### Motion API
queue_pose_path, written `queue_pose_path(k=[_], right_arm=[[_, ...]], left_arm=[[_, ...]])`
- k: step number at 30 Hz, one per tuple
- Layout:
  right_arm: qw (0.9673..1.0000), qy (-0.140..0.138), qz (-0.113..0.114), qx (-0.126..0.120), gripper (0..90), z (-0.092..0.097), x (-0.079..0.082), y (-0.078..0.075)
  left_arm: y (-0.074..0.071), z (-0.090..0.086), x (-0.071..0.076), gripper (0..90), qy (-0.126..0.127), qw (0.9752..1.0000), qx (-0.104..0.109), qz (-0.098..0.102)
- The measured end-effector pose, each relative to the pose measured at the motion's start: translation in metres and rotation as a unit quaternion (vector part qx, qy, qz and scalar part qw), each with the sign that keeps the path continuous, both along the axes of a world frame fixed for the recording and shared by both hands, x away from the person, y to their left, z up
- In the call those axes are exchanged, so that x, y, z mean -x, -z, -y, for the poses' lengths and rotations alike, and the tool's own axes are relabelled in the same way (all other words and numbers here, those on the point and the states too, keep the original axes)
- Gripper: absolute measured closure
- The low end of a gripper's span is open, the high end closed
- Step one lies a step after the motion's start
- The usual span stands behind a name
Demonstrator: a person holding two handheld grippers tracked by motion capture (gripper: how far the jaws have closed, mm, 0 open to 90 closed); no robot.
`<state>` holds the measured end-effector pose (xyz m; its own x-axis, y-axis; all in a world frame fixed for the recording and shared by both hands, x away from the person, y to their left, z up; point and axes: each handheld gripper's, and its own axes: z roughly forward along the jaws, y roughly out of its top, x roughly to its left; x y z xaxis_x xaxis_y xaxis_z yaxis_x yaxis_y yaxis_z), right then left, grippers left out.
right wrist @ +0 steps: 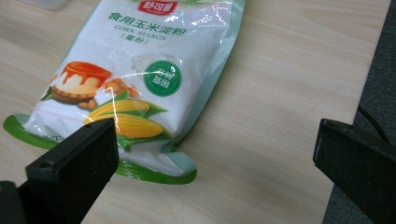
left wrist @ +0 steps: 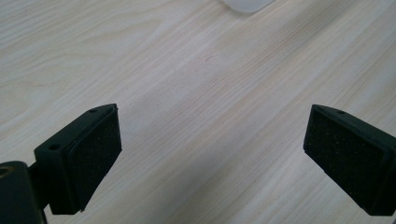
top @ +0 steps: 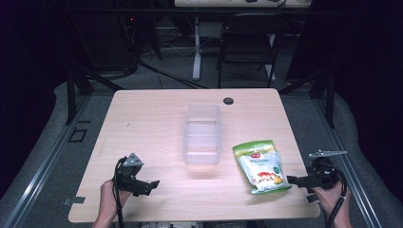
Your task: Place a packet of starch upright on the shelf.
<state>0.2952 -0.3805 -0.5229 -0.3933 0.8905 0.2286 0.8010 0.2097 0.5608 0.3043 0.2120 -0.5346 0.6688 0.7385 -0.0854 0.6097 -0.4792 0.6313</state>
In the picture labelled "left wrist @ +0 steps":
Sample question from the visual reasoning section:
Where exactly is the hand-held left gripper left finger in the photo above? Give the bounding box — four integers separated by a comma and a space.
34, 103, 122, 216

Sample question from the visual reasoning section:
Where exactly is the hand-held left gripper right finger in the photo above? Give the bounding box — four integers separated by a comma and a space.
303, 104, 396, 217

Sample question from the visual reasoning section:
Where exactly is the white translucent plastic object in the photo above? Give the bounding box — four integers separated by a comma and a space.
219, 0, 276, 14

